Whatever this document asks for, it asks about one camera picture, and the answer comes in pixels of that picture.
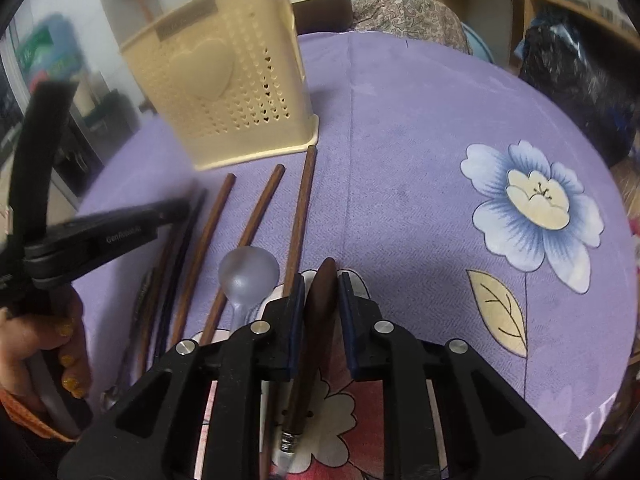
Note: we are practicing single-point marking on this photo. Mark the brown and cream rice cooker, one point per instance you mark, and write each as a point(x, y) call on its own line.
point(320, 10)

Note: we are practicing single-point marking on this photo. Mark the clear plastic spoon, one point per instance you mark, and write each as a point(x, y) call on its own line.
point(247, 275)

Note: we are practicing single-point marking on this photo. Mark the purple floral tablecloth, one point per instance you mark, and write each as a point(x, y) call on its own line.
point(400, 160)

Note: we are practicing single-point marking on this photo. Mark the person's left forearm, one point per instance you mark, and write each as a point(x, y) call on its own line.
point(20, 445)

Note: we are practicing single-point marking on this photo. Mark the black plastic bag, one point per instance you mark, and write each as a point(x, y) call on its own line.
point(575, 85)

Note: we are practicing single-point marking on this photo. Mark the metal spoon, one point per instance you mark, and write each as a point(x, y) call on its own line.
point(109, 399)

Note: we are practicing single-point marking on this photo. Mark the brown wooden chopstick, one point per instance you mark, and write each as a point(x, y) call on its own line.
point(159, 282)
point(300, 220)
point(250, 230)
point(210, 240)

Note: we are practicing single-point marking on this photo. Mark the grey water dispenser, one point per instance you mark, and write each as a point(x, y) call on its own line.
point(80, 152)

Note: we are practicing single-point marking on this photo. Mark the light blue plastic basin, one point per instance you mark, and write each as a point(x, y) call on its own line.
point(477, 42)

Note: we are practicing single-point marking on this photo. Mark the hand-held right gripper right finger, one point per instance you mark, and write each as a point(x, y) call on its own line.
point(350, 320)

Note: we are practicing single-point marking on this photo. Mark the person's left hand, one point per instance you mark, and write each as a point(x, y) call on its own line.
point(15, 350)

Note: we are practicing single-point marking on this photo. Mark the blue water jug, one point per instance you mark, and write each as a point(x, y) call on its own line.
point(45, 45)

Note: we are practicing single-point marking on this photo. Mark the wooden shelf unit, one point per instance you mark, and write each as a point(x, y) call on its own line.
point(520, 5)

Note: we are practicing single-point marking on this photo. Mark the dark plain chopstick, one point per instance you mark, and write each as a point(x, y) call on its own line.
point(185, 250)

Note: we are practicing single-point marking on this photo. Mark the cream plastic utensil holder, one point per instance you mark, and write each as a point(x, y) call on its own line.
point(225, 110)

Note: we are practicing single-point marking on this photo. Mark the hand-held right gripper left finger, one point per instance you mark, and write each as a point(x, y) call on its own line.
point(295, 310)

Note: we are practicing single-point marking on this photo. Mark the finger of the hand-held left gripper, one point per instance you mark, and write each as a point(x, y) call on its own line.
point(42, 135)
point(115, 235)

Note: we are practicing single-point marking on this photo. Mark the floral patterned cloth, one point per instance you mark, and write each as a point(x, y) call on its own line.
point(410, 15)

